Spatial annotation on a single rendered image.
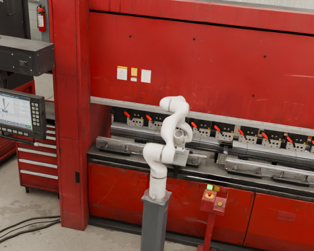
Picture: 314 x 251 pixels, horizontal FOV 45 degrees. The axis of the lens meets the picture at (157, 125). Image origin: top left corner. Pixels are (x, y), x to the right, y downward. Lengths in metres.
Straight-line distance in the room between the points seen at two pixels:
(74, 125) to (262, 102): 1.61
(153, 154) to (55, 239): 1.73
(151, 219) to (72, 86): 1.27
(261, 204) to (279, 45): 1.41
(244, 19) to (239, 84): 0.52
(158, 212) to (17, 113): 1.32
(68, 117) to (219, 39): 1.44
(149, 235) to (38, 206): 1.75
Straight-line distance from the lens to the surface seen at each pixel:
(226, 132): 3.32
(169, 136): 2.65
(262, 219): 3.67
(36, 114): 3.00
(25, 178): 4.47
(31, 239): 4.04
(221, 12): 3.00
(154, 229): 2.95
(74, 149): 3.50
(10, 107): 3.11
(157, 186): 2.74
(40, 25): 8.60
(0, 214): 4.40
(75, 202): 3.85
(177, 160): 3.30
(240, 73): 3.12
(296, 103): 3.23
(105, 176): 3.66
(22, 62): 2.93
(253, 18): 3.00
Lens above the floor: 2.72
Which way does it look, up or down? 26 degrees down
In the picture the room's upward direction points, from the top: 4 degrees clockwise
